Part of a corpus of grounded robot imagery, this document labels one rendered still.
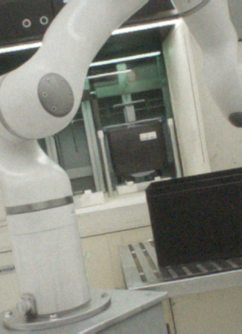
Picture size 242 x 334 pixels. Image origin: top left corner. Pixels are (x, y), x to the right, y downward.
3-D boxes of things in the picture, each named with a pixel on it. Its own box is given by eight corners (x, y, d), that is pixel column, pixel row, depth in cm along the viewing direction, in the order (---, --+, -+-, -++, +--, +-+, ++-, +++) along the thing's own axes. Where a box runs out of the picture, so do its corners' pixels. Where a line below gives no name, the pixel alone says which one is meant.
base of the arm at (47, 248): (52, 334, 90) (31, 215, 89) (-19, 326, 103) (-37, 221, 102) (133, 297, 104) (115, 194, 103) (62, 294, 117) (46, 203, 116)
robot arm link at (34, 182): (30, 212, 94) (2, 64, 93) (-26, 217, 108) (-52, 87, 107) (87, 199, 102) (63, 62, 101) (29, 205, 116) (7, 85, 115)
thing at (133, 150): (112, 188, 224) (98, 106, 222) (111, 186, 244) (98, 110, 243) (175, 177, 225) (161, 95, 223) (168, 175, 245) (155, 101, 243)
